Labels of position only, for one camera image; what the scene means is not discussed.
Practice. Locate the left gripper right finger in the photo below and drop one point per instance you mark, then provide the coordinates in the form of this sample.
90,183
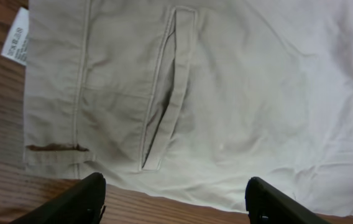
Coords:
267,205

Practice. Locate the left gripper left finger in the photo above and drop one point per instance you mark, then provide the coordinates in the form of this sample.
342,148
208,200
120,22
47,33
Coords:
81,204

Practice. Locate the beige shorts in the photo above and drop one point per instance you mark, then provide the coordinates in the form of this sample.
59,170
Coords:
190,99

